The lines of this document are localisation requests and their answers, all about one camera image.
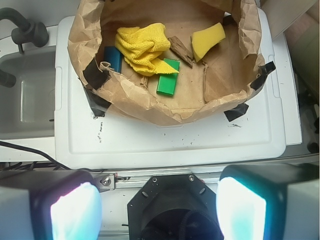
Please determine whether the green block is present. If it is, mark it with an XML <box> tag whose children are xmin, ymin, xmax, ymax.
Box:
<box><xmin>156</xmin><ymin>58</ymin><xmax>180</xmax><ymax>97</ymax></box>

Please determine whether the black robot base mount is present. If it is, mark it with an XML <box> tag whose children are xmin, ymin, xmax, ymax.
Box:
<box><xmin>127</xmin><ymin>180</ymin><xmax>224</xmax><ymax>240</ymax></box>

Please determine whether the blue block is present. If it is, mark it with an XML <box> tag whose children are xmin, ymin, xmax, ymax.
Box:
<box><xmin>103</xmin><ymin>46</ymin><xmax>122</xmax><ymax>73</ymax></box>

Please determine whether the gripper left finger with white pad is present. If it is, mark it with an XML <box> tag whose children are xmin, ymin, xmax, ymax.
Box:
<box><xmin>0</xmin><ymin>170</ymin><xmax>102</xmax><ymax>240</ymax></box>

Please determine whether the white plastic tray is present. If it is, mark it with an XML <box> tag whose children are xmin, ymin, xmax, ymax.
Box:
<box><xmin>54</xmin><ymin>16</ymin><xmax>286</xmax><ymax>169</ymax></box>

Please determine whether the aluminium frame rail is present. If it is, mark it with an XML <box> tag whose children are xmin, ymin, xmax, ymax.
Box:
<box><xmin>90</xmin><ymin>165</ymin><xmax>224</xmax><ymax>192</ymax></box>

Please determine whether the yellow microfiber cloth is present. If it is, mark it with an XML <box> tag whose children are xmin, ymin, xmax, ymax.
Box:
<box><xmin>114</xmin><ymin>22</ymin><xmax>179</xmax><ymax>77</ymax></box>

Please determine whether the black cable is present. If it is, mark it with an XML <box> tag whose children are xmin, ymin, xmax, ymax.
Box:
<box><xmin>0</xmin><ymin>140</ymin><xmax>73</xmax><ymax>171</ymax></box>

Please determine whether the yellow sponge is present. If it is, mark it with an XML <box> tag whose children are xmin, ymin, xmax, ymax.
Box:
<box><xmin>191</xmin><ymin>22</ymin><xmax>226</xmax><ymax>62</ymax></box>

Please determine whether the black tape piece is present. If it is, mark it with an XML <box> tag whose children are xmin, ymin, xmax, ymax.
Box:
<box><xmin>82</xmin><ymin>58</ymin><xmax>111</xmax><ymax>90</ymax></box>
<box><xmin>250</xmin><ymin>61</ymin><xmax>276</xmax><ymax>92</ymax></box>
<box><xmin>83</xmin><ymin>87</ymin><xmax>111</xmax><ymax>117</ymax></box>
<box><xmin>223</xmin><ymin>103</ymin><xmax>249</xmax><ymax>122</ymax></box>

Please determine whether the brown wood bark piece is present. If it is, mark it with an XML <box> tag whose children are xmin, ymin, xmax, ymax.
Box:
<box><xmin>168</xmin><ymin>36</ymin><xmax>194</xmax><ymax>68</ymax></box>

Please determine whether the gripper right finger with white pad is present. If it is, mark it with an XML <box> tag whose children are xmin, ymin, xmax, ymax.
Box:
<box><xmin>216</xmin><ymin>163</ymin><xmax>320</xmax><ymax>240</ymax></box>

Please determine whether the grey sink basin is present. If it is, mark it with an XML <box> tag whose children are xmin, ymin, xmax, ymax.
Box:
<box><xmin>0</xmin><ymin>46</ymin><xmax>56</xmax><ymax>140</ymax></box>

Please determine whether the brown paper bag basin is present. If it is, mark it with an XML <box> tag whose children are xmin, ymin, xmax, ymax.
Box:
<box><xmin>67</xmin><ymin>0</ymin><xmax>265</xmax><ymax>126</ymax></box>

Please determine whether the black faucet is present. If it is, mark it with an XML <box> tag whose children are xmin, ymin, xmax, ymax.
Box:
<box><xmin>0</xmin><ymin>7</ymin><xmax>50</xmax><ymax>54</ymax></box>

